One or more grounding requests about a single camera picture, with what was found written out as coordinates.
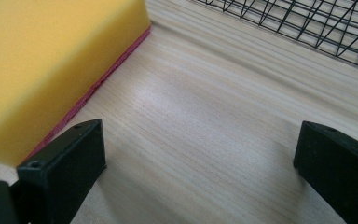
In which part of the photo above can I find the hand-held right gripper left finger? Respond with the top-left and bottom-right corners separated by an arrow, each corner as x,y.
16,118 -> 107,224

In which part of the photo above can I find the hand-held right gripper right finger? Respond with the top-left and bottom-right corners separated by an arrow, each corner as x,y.
293,120 -> 358,224

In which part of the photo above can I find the yellow sponge with red pad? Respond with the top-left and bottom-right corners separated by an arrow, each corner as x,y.
0,0 -> 152,167

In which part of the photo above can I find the black wire basket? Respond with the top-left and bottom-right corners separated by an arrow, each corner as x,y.
195,0 -> 358,72

